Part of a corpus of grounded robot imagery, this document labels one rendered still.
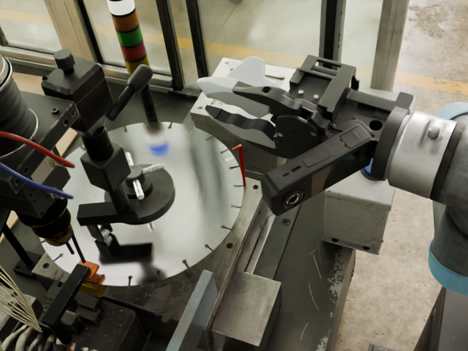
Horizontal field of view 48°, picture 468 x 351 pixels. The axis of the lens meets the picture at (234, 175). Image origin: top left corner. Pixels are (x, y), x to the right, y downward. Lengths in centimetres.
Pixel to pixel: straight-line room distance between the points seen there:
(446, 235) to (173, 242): 39
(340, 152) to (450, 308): 54
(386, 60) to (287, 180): 63
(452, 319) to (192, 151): 51
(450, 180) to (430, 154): 3
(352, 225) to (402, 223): 105
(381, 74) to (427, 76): 151
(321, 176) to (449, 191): 11
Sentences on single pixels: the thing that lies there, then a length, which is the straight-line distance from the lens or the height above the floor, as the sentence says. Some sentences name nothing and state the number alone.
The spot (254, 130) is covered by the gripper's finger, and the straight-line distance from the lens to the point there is 56.
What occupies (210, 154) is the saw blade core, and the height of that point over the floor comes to 95.
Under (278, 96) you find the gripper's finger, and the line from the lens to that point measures 50.
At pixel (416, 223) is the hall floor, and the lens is 200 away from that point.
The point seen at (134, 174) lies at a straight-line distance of 80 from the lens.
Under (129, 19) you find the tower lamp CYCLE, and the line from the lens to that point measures 98.
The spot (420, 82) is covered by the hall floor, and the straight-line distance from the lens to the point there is 256.
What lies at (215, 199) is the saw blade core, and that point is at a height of 95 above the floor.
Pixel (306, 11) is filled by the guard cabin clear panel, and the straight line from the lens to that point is 107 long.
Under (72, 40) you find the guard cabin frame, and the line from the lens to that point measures 139.
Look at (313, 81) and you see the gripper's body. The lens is 54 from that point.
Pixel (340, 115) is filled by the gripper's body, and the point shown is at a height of 123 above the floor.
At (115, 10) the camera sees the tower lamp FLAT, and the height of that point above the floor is 111.
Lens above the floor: 159
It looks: 49 degrees down
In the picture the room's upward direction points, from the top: 7 degrees counter-clockwise
